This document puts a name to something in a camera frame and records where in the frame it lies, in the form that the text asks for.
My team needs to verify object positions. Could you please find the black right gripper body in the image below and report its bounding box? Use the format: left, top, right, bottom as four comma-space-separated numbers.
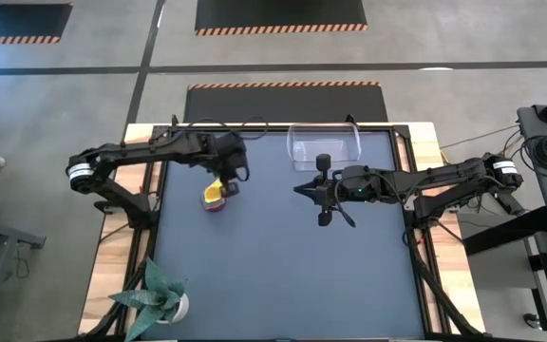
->
313, 153, 347, 227

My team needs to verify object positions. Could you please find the grey table mat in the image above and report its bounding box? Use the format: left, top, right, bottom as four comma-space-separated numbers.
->
142, 130, 426, 341

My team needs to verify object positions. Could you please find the black floor mat striped edge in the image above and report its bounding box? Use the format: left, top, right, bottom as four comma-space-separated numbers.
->
182, 81, 389, 124
194, 0, 369, 37
0, 3, 74, 46

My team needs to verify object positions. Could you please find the grey floor cable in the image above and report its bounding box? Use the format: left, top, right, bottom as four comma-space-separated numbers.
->
440, 123, 521, 150

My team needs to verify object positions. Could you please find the purple measuring cup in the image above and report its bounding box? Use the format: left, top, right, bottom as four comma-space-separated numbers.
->
200, 199, 228, 214

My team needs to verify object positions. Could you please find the yellow measuring cup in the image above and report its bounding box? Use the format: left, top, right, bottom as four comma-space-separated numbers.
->
203, 179, 225, 203

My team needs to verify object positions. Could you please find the clear plastic basket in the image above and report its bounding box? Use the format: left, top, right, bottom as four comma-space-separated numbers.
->
286, 122, 363, 172

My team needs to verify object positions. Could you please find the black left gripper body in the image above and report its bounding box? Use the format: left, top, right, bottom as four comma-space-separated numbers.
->
214, 132, 251, 199

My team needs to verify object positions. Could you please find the succulent plant in white pot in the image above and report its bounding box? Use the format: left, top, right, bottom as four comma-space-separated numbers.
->
108, 257, 191, 342

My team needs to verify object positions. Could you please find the black cart leg beam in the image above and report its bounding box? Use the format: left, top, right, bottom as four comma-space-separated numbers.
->
462, 206, 547, 257

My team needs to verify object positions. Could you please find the black power strip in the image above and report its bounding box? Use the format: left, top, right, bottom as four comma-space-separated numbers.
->
494, 189, 526, 218

